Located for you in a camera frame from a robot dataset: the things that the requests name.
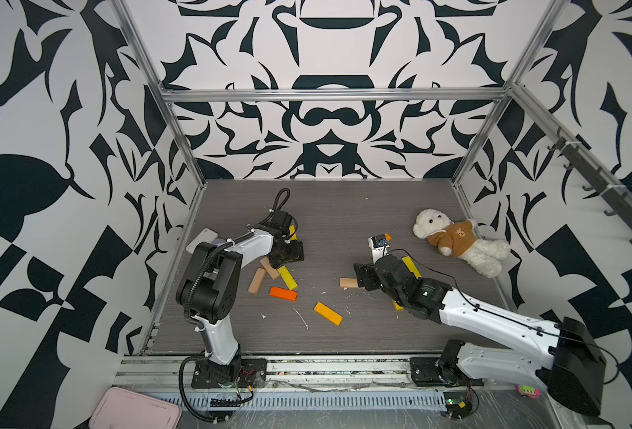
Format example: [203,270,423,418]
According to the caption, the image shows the amber orange block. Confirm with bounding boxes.
[313,301,343,326]

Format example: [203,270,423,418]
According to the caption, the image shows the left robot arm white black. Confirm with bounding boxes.
[175,188,305,379]

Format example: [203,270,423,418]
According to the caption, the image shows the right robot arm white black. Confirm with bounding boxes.
[354,255,607,416]

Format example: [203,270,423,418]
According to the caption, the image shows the natural wood block tilted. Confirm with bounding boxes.
[260,257,280,280]

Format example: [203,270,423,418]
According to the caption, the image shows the natural wood block left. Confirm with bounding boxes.
[248,268,267,295]

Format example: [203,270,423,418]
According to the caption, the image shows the red orange block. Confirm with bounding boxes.
[270,287,298,302]

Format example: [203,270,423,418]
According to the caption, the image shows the natural wood block centre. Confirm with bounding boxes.
[339,278,359,289]

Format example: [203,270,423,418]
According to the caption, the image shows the white small device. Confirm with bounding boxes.
[186,228,219,254]

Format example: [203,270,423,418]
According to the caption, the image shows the white teddy bear brown shirt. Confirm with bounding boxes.
[413,208,511,278]

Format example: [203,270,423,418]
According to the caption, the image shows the green circuit board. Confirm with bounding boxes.
[443,391,474,421]

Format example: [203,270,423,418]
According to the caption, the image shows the pink green small gadget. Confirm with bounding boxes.
[516,384,540,399]

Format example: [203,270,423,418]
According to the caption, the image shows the pink tray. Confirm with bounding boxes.
[88,387,182,429]

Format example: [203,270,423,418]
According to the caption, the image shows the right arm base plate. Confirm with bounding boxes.
[409,357,484,387]

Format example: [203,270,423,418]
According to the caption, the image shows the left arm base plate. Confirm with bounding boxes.
[191,357,268,389]

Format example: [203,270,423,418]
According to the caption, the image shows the aluminium front rail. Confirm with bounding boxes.
[113,353,564,390]

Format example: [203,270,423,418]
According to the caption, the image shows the grey hook rail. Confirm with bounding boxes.
[548,127,632,248]

